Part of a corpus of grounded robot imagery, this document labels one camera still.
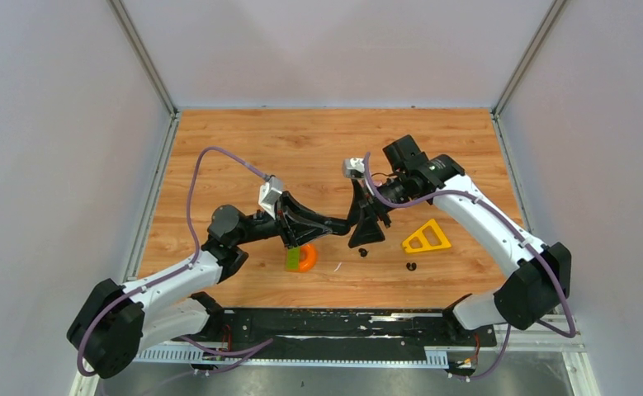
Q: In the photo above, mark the green toy brick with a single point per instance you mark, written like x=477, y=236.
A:
x=292, y=262

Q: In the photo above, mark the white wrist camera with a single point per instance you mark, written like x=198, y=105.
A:
x=353, y=168
x=269, y=194

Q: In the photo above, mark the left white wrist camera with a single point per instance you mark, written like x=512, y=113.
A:
x=269, y=194

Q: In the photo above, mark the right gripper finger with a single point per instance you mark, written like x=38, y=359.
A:
x=367, y=231
x=356, y=210

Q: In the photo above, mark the yellow triangle block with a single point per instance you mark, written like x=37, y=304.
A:
x=427, y=238

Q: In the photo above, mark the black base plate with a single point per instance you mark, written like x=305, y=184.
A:
x=341, y=334

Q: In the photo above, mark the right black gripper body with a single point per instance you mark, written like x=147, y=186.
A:
x=393, y=190

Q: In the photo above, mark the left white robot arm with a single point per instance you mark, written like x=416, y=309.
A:
x=118, y=321

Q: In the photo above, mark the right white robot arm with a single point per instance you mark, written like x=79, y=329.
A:
x=537, y=274

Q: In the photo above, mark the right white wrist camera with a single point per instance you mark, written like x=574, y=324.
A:
x=353, y=168

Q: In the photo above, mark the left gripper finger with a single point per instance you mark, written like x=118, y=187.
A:
x=316, y=218
x=309, y=235

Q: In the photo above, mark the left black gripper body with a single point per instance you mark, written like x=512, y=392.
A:
x=288, y=230

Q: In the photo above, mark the orange half ring block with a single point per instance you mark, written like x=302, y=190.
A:
x=308, y=257

